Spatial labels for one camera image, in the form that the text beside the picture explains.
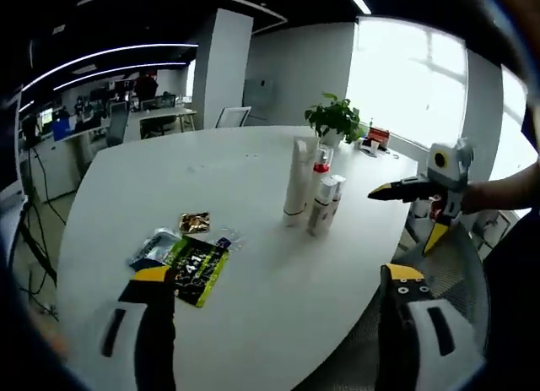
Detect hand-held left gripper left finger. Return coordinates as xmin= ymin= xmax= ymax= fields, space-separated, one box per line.
xmin=99 ymin=266 xmax=178 ymax=391

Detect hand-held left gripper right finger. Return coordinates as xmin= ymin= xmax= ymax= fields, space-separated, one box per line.
xmin=377 ymin=263 xmax=486 ymax=391

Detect red collar skincare pump bottle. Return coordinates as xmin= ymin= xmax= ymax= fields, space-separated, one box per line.
xmin=312 ymin=144 xmax=335 ymax=198

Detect dark green skincare sachet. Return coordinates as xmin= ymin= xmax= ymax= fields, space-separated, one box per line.
xmin=128 ymin=227 xmax=231 ymax=309

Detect tall white skincare tube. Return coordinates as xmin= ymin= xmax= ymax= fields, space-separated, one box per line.
xmin=283 ymin=137 xmax=321 ymax=227

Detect gold foil skincare sachet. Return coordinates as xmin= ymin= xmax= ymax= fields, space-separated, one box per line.
xmin=179 ymin=212 xmax=211 ymax=234

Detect clear silver skincare sachet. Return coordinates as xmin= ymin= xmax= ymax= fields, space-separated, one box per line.
xmin=213 ymin=228 xmax=246 ymax=252

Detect person's right hand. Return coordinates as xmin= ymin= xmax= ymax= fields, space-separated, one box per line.
xmin=462 ymin=182 xmax=487 ymax=215

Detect white mesh office chair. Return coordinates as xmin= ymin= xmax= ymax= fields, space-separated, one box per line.
xmin=337 ymin=221 xmax=493 ymax=391

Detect red box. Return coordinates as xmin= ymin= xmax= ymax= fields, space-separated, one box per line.
xmin=367 ymin=126 xmax=392 ymax=149

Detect potted green plant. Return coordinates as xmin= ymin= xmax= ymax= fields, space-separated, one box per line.
xmin=304 ymin=92 xmax=368 ymax=147

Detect long white workstation desk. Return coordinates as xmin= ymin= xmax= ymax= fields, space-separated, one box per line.
xmin=24 ymin=120 xmax=111 ymax=202

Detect grey mesh office chair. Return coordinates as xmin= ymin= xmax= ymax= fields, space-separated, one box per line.
xmin=105 ymin=101 xmax=130 ymax=147

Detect blue box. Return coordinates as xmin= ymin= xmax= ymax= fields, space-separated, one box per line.
xmin=52 ymin=116 xmax=78 ymax=141

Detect white office desk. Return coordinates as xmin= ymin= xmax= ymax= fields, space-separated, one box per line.
xmin=138 ymin=107 xmax=198 ymax=139

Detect black floor cables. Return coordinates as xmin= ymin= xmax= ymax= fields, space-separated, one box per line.
xmin=16 ymin=149 xmax=64 ymax=320

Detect white frame office chair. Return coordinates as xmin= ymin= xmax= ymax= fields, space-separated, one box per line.
xmin=215 ymin=106 xmax=252 ymax=129

